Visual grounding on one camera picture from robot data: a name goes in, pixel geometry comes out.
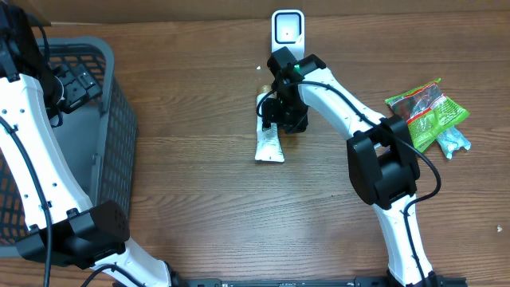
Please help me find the grey plastic basket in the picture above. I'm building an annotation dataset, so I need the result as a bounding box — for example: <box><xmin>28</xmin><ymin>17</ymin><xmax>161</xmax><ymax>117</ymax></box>
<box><xmin>0</xmin><ymin>36</ymin><xmax>138</xmax><ymax>258</ymax></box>

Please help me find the white tube gold cap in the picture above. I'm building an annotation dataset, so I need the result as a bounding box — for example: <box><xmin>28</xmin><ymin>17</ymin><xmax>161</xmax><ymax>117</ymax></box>
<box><xmin>254</xmin><ymin>84</ymin><xmax>286</xmax><ymax>163</ymax></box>

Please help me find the teal tissue packet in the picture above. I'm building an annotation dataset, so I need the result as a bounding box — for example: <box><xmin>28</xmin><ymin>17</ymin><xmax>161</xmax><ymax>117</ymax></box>
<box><xmin>437</xmin><ymin>126</ymin><xmax>471</xmax><ymax>159</ymax></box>

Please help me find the black table edge rail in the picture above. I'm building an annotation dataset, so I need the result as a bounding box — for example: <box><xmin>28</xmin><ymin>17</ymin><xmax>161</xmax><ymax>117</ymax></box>
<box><xmin>180</xmin><ymin>274</ymin><xmax>468</xmax><ymax>287</ymax></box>

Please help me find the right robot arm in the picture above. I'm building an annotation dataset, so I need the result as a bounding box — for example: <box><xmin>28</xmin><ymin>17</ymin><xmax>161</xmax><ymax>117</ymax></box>
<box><xmin>257</xmin><ymin>48</ymin><xmax>435</xmax><ymax>286</ymax></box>

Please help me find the white barcode scanner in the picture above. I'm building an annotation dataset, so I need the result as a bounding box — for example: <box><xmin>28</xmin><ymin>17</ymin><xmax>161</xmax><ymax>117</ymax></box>
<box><xmin>271</xmin><ymin>9</ymin><xmax>305</xmax><ymax>60</ymax></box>

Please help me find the green snack bag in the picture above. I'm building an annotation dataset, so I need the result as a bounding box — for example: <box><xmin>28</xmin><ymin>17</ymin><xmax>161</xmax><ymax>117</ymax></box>
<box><xmin>385</xmin><ymin>79</ymin><xmax>469</xmax><ymax>152</ymax></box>

